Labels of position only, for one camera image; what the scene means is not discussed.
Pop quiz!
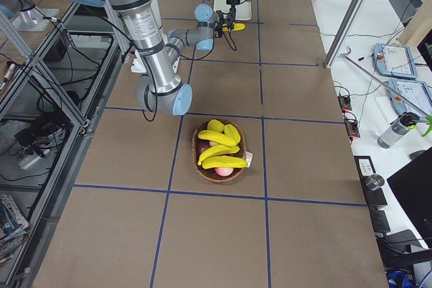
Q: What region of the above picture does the stack of magazines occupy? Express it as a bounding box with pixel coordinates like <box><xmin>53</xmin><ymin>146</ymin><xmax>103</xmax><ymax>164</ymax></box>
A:
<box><xmin>1</xmin><ymin>192</ymin><xmax>30</xmax><ymax>266</ymax></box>

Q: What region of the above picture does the white basket tag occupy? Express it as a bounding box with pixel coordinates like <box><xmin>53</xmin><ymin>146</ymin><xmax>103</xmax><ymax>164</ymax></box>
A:
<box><xmin>244</xmin><ymin>151</ymin><xmax>253</xmax><ymax>168</ymax></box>

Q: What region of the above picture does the orange circuit board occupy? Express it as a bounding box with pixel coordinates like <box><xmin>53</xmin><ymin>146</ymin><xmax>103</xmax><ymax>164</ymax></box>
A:
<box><xmin>337</xmin><ymin>94</ymin><xmax>360</xmax><ymax>143</ymax></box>

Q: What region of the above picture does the steel cup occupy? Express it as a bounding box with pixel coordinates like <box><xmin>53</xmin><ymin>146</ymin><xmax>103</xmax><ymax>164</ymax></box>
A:
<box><xmin>364</xmin><ymin>173</ymin><xmax>385</xmax><ymax>191</ymax></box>

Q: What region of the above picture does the lower blue teach pendant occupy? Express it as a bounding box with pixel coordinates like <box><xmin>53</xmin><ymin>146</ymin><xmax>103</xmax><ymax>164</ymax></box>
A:
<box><xmin>387</xmin><ymin>78</ymin><xmax>431</xmax><ymax>120</ymax></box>

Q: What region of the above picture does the brown wicker basket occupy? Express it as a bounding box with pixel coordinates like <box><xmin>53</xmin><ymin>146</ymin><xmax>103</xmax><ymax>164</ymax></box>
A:
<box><xmin>191</xmin><ymin>117</ymin><xmax>246</xmax><ymax>183</ymax></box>

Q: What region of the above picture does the black monitor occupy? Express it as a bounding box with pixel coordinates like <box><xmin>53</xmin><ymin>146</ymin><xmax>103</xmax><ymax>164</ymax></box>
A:
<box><xmin>387</xmin><ymin>148</ymin><xmax>431</xmax><ymax>247</ymax></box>

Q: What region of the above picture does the blue teach pendant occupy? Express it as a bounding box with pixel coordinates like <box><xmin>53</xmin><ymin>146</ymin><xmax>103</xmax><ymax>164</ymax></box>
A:
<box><xmin>373</xmin><ymin>43</ymin><xmax>418</xmax><ymax>80</ymax></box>
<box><xmin>387</xmin><ymin>78</ymin><xmax>431</xmax><ymax>120</ymax></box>

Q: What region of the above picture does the pink peach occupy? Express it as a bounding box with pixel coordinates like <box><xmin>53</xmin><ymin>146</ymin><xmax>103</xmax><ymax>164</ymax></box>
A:
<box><xmin>215</xmin><ymin>167</ymin><xmax>234</xmax><ymax>177</ymax></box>

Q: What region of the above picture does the yellow mango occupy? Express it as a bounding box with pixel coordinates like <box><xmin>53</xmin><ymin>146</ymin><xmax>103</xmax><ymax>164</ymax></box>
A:
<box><xmin>207</xmin><ymin>119</ymin><xmax>224</xmax><ymax>133</ymax></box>

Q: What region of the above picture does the dark red apple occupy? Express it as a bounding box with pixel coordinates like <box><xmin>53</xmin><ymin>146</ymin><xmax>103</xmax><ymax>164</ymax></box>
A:
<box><xmin>196</xmin><ymin>141</ymin><xmax>211</xmax><ymax>155</ymax></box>

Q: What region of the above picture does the yellow star fruit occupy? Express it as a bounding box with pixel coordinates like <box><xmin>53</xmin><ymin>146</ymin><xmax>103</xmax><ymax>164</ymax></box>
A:
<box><xmin>223</xmin><ymin>123</ymin><xmax>241</xmax><ymax>144</ymax></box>

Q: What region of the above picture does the yellow banana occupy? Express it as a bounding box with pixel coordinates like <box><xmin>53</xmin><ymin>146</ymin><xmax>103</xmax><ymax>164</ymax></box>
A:
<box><xmin>201</xmin><ymin>155</ymin><xmax>248</xmax><ymax>169</ymax></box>
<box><xmin>198</xmin><ymin>144</ymin><xmax>240</xmax><ymax>165</ymax></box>
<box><xmin>198</xmin><ymin>130</ymin><xmax>237</xmax><ymax>147</ymax></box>
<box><xmin>232</xmin><ymin>23</ymin><xmax>246</xmax><ymax>32</ymax></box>

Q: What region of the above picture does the aluminium frame post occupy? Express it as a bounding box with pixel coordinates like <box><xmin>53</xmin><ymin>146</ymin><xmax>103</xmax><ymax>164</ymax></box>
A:
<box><xmin>324</xmin><ymin>0</ymin><xmax>365</xmax><ymax>68</ymax></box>

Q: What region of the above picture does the reacher grabber stick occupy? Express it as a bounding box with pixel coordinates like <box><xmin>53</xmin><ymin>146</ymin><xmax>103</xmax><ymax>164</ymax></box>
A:
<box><xmin>340</xmin><ymin>47</ymin><xmax>431</xmax><ymax>137</ymax></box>

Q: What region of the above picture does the white bear tray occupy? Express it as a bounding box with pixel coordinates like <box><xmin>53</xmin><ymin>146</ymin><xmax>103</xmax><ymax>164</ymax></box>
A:
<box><xmin>213</xmin><ymin>0</ymin><xmax>252</xmax><ymax>21</ymax></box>

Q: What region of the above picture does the upper blue teach pendant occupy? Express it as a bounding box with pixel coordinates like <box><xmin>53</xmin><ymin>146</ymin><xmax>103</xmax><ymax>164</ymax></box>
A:
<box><xmin>373</xmin><ymin>43</ymin><xmax>418</xmax><ymax>80</ymax></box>

